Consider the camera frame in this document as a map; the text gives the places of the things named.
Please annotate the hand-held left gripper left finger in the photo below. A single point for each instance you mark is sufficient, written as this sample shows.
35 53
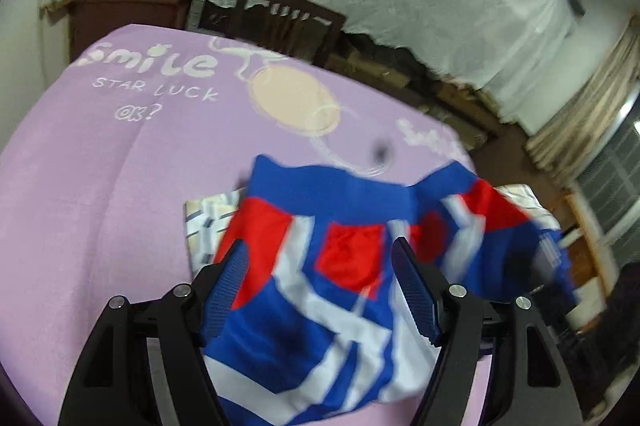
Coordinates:
227 291

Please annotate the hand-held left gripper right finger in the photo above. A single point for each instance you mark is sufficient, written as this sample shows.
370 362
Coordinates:
415 291

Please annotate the blue red white jacket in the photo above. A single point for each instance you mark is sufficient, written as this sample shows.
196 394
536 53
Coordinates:
325 306

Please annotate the purple printed bed sheet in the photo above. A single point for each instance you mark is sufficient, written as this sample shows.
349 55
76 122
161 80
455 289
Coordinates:
100 206

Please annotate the barred window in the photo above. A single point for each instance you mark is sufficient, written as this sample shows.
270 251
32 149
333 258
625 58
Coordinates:
610 186

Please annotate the beige curtain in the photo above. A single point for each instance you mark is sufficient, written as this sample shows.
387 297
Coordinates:
585 106

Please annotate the dark wooden chair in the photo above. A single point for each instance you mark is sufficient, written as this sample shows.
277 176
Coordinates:
280 31

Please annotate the brown wooden cabinet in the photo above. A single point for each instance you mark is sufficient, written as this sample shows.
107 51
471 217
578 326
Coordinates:
125 13

